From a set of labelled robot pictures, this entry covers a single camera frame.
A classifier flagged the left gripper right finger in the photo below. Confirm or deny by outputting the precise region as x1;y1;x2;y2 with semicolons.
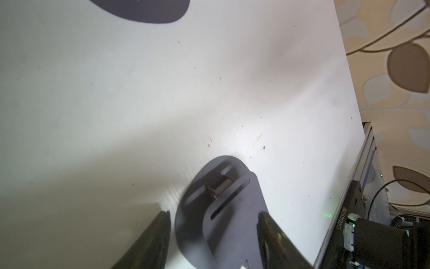
256;211;313;269

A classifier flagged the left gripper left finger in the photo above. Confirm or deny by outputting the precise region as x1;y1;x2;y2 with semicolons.
112;211;171;269

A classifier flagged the grey phone stand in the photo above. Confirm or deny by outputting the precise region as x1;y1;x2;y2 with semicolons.
91;0;190;24
175;155;267;269

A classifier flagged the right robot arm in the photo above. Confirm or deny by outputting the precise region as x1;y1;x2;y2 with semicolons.
343;214;430;269

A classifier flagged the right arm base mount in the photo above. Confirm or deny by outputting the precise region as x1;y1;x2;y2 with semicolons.
319;180;366;269

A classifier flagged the aluminium front rail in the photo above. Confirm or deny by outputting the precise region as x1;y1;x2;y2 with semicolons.
314;123;390;269

